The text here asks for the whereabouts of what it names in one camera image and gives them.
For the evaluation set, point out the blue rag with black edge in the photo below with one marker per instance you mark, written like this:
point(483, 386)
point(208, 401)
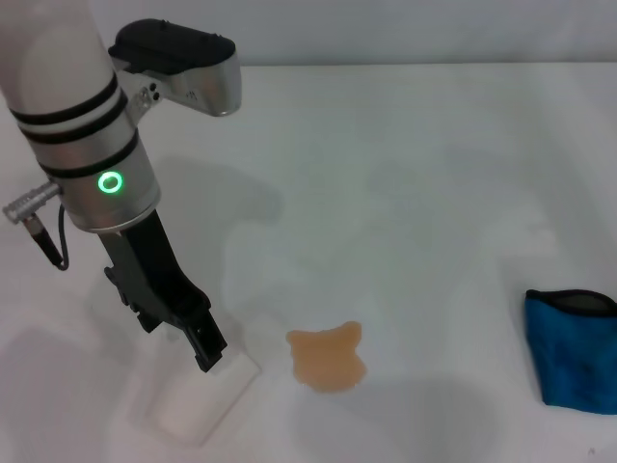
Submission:
point(573, 357)

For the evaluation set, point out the brown water stain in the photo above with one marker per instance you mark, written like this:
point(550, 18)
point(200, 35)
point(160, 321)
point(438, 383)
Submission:
point(328, 359)

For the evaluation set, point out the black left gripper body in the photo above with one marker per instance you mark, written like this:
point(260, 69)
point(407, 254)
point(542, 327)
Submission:
point(149, 275)

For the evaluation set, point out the white paper cup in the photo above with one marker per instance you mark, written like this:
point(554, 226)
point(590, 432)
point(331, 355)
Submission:
point(193, 405)

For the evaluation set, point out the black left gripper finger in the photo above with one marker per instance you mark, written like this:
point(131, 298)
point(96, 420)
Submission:
point(207, 345)

